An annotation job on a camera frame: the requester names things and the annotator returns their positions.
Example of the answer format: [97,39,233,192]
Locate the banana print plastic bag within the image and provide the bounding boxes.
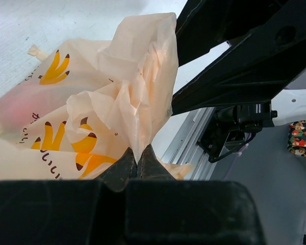
[0,13,179,180]

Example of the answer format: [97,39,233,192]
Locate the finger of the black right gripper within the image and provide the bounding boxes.
[175,0,286,66]
[172,1,306,115]

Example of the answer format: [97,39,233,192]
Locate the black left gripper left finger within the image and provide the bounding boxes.
[0,149,136,244]

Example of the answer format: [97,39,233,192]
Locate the colourful patterned cloth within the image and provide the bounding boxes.
[287,120,306,157]

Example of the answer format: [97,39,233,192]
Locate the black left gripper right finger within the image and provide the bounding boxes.
[124,146,266,244]

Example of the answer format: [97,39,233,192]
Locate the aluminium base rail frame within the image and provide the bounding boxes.
[154,108,216,180]

